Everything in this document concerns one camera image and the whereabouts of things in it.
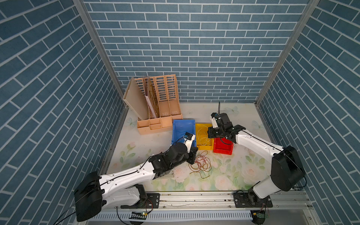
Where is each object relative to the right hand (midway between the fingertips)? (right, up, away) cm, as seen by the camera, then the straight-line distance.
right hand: (208, 131), depth 88 cm
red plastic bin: (+11, -10, +5) cm, 16 cm away
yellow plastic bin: (+1, -10, +3) cm, 10 cm away
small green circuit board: (+24, -41, -17) cm, 51 cm away
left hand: (-6, -9, -15) cm, 18 cm away
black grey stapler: (-24, -11, -35) cm, 44 cm away
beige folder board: (-51, +24, +10) cm, 57 cm away
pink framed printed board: (-38, +20, +5) cm, 43 cm away
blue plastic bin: (-19, +1, +16) cm, 24 cm away
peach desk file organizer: (-34, +20, +32) cm, 51 cm away
